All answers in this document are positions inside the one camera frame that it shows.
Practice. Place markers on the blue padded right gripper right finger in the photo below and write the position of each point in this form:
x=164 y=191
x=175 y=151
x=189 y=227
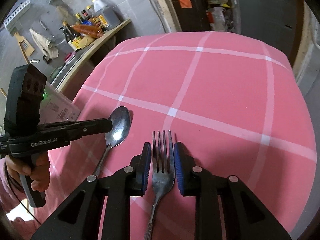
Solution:
x=195 y=181

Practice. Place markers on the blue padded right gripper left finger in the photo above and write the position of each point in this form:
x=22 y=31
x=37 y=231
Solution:
x=127 y=182

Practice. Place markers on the silver fork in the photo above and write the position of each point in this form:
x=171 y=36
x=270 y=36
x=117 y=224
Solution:
x=163 y=173

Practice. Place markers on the large silver spoon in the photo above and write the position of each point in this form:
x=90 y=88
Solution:
x=121 y=123

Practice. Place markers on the left hand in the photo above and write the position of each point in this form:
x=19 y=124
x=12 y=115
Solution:
x=39 y=174

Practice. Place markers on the white perforated plastic basket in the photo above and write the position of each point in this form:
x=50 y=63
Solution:
x=55 y=107

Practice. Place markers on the wooden cutting board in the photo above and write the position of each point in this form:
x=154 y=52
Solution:
x=26 y=46

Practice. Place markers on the beige hanging towel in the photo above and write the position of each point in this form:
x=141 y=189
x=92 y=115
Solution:
x=47 y=47

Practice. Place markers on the pink checked tablecloth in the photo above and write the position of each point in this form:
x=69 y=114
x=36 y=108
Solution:
x=231 y=100

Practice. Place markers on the dark sauce bottle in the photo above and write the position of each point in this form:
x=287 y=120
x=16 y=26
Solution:
x=73 y=38

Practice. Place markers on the orange snack packet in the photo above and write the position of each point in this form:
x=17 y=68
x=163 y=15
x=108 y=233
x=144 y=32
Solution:
x=90 y=30

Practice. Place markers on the large oil jug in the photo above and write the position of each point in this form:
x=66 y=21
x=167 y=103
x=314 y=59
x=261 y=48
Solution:
x=106 y=15

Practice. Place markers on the grey cabinet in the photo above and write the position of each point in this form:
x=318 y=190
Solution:
x=271 y=21

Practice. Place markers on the white wall rack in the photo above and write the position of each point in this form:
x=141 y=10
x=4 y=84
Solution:
x=10 y=21

